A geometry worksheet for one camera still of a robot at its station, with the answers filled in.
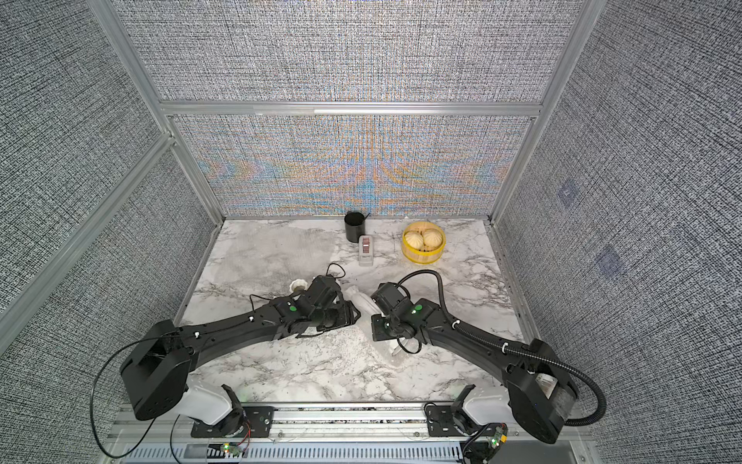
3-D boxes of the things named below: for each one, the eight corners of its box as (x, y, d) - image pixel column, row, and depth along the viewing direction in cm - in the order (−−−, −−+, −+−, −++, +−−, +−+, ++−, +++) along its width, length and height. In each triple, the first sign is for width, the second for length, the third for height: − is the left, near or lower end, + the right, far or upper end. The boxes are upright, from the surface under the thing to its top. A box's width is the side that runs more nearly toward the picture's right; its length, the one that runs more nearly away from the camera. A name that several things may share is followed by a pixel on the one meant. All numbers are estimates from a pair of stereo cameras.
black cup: (345, 242, 114) (343, 224, 106) (346, 230, 118) (344, 212, 110) (364, 242, 114) (364, 224, 106) (364, 230, 118) (364, 212, 110)
